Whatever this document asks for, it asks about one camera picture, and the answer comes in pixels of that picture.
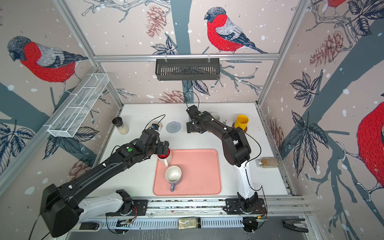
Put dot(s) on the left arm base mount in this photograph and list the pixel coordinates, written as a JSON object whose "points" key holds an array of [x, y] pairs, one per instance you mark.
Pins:
{"points": [[134, 208]]}

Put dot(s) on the white wire mesh basket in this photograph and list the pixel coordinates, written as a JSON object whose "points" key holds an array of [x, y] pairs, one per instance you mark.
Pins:
{"points": [[81, 102]]}

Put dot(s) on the multicolour woven round coaster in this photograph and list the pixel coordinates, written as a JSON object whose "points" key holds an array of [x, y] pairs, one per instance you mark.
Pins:
{"points": [[157, 125]]}

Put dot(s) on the black device on rail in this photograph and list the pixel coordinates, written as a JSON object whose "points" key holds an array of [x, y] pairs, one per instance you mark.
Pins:
{"points": [[90, 226]]}

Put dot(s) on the jar below table edge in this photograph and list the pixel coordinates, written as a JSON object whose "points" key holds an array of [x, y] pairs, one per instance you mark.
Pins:
{"points": [[189, 223]]}

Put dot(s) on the red interior white mug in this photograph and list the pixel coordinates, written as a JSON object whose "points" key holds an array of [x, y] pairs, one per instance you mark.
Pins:
{"points": [[166, 159]]}

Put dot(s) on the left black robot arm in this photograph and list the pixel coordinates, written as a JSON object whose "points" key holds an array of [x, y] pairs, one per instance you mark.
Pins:
{"points": [[60, 206]]}

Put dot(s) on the grey woven round coaster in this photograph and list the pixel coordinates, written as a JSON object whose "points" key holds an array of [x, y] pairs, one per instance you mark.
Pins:
{"points": [[173, 127]]}

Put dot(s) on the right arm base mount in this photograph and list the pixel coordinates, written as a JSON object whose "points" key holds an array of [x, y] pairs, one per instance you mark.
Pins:
{"points": [[238, 207]]}

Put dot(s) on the dark brown round coaster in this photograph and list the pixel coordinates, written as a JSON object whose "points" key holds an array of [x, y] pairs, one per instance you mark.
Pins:
{"points": [[245, 130]]}

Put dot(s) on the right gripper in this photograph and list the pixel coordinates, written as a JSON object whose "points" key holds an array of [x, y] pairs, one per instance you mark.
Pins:
{"points": [[189, 130]]}

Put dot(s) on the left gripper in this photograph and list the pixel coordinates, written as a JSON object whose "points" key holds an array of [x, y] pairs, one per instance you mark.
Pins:
{"points": [[161, 150]]}

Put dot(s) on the yellow mug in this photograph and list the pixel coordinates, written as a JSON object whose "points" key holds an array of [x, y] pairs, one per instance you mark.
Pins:
{"points": [[241, 121]]}

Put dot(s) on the black hanging basket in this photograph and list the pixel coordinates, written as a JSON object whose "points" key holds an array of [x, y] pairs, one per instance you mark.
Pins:
{"points": [[188, 69]]}

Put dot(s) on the clear jar with grains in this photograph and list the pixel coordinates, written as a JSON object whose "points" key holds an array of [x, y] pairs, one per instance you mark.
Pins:
{"points": [[267, 163]]}

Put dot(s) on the white mug purple handle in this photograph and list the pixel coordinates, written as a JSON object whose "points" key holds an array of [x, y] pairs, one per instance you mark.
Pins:
{"points": [[173, 176]]}

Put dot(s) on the white mug light-blue handle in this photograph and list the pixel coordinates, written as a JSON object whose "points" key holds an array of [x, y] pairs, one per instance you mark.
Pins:
{"points": [[216, 116]]}

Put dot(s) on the pink tray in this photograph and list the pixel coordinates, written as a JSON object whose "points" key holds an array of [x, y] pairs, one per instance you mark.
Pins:
{"points": [[200, 174]]}

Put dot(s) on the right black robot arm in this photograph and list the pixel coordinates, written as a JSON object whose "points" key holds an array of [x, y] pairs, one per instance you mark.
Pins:
{"points": [[236, 150]]}

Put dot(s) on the black clamp tool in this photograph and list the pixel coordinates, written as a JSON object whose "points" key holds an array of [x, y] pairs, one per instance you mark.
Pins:
{"points": [[297, 225]]}

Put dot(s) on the black-lid spice jar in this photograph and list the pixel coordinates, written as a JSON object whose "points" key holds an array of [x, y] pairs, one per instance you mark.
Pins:
{"points": [[119, 124]]}

